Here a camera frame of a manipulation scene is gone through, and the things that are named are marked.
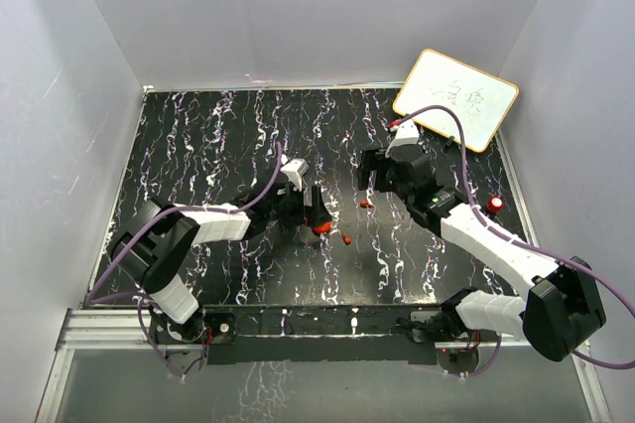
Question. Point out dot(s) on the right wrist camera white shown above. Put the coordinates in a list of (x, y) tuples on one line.
[(404, 132)]

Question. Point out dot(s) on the whiteboard with wooden frame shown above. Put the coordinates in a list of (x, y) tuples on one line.
[(479, 99)]

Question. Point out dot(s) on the red earbud charging case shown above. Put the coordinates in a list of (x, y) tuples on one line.
[(322, 229)]

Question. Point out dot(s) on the black front base bar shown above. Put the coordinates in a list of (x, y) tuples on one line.
[(315, 333)]

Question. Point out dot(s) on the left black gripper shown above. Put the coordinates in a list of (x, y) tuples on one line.
[(315, 213)]

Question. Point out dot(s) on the red emergency stop button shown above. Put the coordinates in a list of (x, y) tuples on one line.
[(495, 204)]

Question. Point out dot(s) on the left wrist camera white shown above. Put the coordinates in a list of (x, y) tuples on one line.
[(295, 170)]

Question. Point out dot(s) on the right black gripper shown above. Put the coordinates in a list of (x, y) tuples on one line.
[(374, 160)]

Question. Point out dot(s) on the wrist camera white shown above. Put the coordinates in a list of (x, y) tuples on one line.
[(404, 132), (295, 170)]

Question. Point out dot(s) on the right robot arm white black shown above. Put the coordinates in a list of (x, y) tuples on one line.
[(556, 306)]

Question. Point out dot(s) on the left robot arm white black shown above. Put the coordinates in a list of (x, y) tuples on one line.
[(153, 263)]

